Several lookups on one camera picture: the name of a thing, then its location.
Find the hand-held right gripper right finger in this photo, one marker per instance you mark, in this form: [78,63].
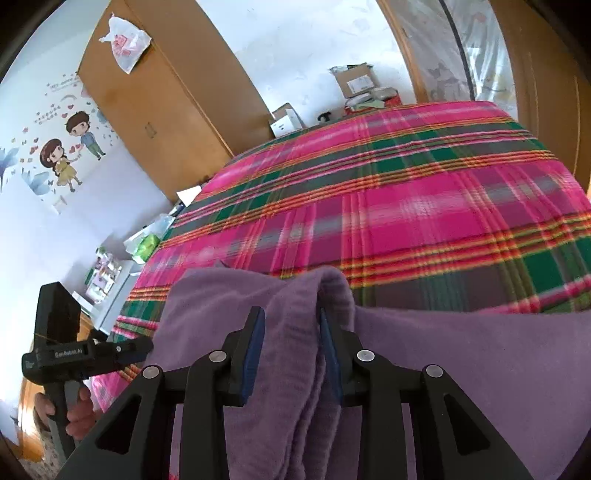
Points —
[331,355]

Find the purple fleece garment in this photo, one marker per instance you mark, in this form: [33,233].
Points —
[461,369]

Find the brown cardboard box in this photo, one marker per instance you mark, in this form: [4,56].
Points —
[353,83]

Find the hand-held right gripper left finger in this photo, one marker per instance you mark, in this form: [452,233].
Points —
[253,360]

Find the pink plaid bed sheet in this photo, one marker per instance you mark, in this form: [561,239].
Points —
[369,184]

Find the person's left hand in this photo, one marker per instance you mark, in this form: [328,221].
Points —
[83,410]

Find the wooden door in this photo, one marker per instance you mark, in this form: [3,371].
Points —
[545,69]

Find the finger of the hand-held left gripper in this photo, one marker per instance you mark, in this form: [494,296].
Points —
[134,351]

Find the white cardboard box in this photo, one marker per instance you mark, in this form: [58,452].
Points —
[286,121]

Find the wooden wardrobe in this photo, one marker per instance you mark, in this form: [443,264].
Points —
[184,92]

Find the person's left forearm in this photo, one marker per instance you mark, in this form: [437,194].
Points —
[44,457]

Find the cartoon wall sticker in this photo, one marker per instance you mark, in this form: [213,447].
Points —
[60,152]

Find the black spray bottle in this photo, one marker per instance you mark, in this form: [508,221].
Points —
[325,117]

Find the wooden door frame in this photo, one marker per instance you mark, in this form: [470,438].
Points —
[406,50]

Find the white bedside cabinet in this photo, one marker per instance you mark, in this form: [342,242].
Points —
[120,295]

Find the red box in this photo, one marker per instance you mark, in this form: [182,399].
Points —
[390,100]

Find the clear plastic door curtain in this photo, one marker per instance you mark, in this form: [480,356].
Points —
[461,55]

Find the white plastic bag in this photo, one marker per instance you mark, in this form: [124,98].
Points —
[124,44]

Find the green packet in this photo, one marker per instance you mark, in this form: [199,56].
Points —
[147,245]

